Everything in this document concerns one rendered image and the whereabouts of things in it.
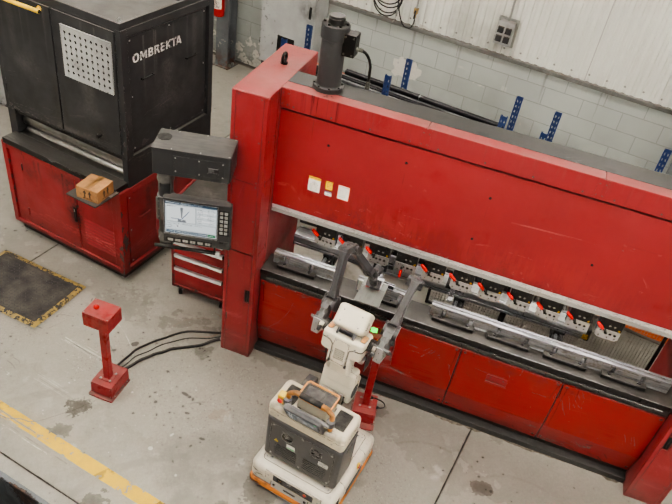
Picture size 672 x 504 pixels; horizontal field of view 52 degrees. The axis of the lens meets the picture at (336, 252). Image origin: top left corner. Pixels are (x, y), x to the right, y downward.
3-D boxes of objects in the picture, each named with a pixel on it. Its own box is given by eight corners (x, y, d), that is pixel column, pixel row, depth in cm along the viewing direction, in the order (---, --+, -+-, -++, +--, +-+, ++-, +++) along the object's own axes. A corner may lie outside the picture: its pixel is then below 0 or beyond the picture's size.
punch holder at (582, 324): (563, 325, 463) (572, 307, 452) (564, 317, 469) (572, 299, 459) (585, 332, 460) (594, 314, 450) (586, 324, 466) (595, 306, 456)
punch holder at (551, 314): (534, 315, 466) (541, 297, 456) (535, 307, 473) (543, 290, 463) (556, 322, 464) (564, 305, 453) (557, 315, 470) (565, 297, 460)
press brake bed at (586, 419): (253, 349, 566) (260, 273, 515) (264, 333, 582) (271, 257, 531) (622, 484, 512) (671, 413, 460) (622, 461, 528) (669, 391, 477)
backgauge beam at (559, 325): (292, 244, 539) (293, 233, 533) (299, 234, 550) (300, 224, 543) (587, 341, 497) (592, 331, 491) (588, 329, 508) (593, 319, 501)
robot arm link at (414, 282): (411, 269, 432) (426, 276, 430) (410, 274, 445) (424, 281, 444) (380, 333, 423) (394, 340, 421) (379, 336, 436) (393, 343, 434)
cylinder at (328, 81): (307, 89, 433) (316, 15, 404) (321, 75, 452) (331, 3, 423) (358, 103, 427) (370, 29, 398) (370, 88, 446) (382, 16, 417)
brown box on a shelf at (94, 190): (65, 194, 533) (64, 180, 525) (90, 180, 552) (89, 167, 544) (95, 208, 524) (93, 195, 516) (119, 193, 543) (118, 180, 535)
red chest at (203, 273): (171, 296, 602) (169, 202, 540) (198, 263, 640) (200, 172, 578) (222, 315, 592) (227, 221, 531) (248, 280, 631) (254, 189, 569)
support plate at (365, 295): (353, 300, 481) (353, 299, 481) (364, 278, 501) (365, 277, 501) (378, 308, 478) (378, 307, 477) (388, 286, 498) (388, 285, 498)
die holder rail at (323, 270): (273, 261, 520) (274, 251, 515) (276, 257, 525) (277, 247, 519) (335, 282, 511) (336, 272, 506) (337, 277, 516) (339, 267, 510)
